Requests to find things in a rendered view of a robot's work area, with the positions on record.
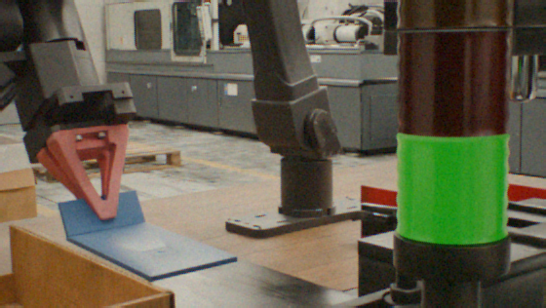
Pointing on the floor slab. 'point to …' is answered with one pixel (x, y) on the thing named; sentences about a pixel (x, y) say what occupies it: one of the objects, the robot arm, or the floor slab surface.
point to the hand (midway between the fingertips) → (103, 211)
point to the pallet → (133, 160)
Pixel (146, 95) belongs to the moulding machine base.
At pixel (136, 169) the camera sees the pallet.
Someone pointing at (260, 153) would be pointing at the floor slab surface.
